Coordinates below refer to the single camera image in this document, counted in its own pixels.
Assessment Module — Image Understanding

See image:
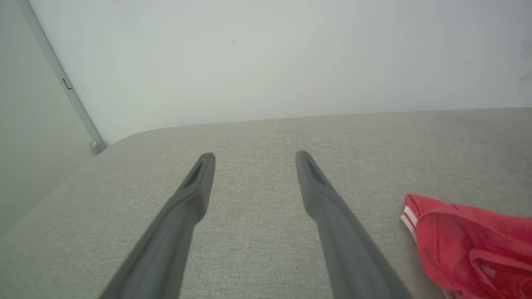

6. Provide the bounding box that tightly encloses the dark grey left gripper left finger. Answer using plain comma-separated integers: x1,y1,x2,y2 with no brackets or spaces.
100,152,216,299

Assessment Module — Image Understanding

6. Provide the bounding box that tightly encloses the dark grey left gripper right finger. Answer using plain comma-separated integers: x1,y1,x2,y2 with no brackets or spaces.
296,151,412,299

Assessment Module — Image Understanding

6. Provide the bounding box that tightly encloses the red jersey with white stripes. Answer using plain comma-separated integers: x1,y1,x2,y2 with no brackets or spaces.
400,194,532,299

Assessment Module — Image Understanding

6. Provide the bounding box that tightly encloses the grey metal rail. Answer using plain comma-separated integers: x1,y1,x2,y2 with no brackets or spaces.
16,0,108,156

